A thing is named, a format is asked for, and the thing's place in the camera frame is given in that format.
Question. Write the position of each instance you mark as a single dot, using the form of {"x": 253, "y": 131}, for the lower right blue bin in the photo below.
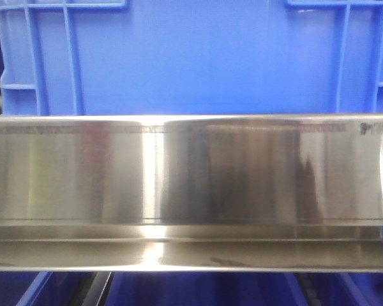
{"x": 348, "y": 288}

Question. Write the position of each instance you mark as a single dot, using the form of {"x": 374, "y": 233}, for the lower middle blue bin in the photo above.
{"x": 205, "y": 288}

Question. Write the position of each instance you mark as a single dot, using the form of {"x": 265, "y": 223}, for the lower left blue bin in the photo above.
{"x": 40, "y": 288}

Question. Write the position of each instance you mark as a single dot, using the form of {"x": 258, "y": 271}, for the stainless steel shelf rail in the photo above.
{"x": 287, "y": 193}

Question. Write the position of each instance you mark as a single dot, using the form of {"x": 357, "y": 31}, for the light blue plastic bin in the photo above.
{"x": 191, "y": 57}

